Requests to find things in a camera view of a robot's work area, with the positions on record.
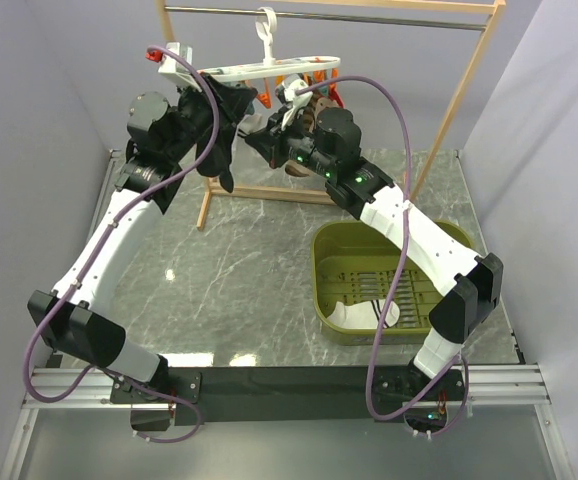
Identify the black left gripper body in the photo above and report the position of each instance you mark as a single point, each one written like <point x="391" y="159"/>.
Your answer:
<point x="196" y="115"/>

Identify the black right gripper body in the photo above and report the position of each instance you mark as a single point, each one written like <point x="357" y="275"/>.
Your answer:
<point x="301" y="144"/>

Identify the white plastic clip hanger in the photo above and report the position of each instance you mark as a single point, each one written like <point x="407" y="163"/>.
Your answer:
<point x="270" y="66"/>

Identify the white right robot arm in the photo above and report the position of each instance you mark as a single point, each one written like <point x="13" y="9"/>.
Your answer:
<point x="370" y="195"/>

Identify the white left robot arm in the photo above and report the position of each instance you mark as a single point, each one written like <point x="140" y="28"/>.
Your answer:
<point x="72" y="317"/>

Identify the brown striped sock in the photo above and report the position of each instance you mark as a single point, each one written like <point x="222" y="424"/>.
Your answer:
<point x="292" y="168"/>

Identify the red and beige sock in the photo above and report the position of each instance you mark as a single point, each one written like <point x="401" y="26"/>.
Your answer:
<point x="321" y="102"/>

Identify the olive green plastic basket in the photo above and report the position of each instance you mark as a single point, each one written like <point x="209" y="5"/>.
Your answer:
<point x="353" y="263"/>

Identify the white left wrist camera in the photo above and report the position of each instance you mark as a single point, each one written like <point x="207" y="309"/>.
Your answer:
<point x="171" y="69"/>

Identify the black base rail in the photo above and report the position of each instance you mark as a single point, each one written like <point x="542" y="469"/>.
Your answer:
<point x="193" y="395"/>

